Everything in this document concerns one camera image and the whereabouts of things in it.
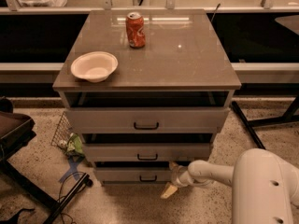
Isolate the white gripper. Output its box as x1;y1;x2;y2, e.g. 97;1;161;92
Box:
161;161;191;199

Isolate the grey drawer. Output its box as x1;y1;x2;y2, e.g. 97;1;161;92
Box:
65;107;228;133
94;168;171;184
83;143;210;161

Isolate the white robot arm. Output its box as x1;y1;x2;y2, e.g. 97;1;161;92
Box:
161;148;299;224

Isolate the grey drawer cabinet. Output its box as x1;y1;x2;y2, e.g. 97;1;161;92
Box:
51;8;242;187

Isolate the white paper bowl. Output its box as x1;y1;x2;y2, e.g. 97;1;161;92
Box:
71;51;118;83

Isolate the black stand base right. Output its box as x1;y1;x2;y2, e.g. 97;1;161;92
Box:
231;95;299;149

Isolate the black stand base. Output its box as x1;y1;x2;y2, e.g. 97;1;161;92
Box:
231;95;299;149
0;159;93;224

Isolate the orange soda can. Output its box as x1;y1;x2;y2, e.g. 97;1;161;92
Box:
126;11;146;49

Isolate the dark brown chair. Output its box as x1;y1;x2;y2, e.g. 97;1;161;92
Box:
0;96;36;161

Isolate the black stand base left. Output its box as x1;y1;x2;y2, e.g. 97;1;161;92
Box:
0;159;93;224

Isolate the black cable on floor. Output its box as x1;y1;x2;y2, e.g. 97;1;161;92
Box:
56;171;86;224

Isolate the wire mesh basket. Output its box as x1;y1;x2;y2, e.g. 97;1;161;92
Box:
50;113;72;147

